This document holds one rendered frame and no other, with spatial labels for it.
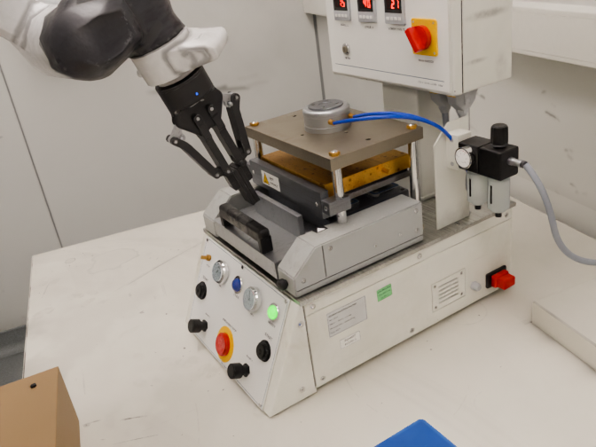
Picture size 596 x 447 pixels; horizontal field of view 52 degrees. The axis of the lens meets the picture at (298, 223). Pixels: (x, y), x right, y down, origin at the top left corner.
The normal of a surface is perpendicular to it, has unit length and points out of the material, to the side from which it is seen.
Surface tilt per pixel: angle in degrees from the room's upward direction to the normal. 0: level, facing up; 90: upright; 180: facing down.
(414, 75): 90
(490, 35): 90
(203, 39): 18
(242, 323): 65
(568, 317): 0
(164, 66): 101
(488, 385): 0
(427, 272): 90
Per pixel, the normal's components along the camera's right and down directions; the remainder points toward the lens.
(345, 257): 0.53, 0.30
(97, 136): 0.34, 0.36
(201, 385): -0.13, -0.89
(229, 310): -0.82, -0.07
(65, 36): -0.01, 0.25
